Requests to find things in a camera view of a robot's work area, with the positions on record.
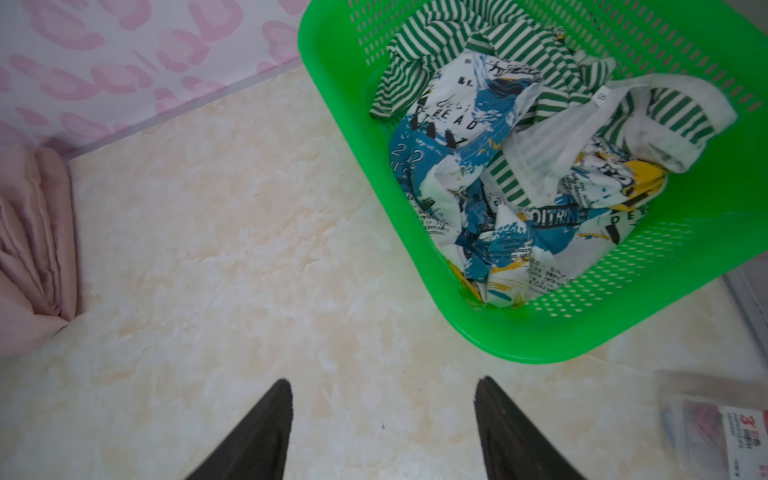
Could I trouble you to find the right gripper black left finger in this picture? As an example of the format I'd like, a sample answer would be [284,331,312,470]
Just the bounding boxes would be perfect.
[187,379,293,480]

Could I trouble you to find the striped patterned garment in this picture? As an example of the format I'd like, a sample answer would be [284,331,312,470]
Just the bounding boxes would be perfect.
[371,1,737,212]

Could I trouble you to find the blue white printed garment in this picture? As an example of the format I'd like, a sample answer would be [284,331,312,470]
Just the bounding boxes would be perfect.
[389,50,668,308]

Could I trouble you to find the green plastic laundry basket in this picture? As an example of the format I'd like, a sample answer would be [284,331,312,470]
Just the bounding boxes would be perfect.
[298,1,767,364]

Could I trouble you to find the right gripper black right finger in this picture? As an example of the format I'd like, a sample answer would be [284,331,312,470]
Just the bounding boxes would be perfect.
[474,376,584,480]

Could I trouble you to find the pink garment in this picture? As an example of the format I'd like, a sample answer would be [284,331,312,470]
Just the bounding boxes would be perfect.
[1,145,78,357]

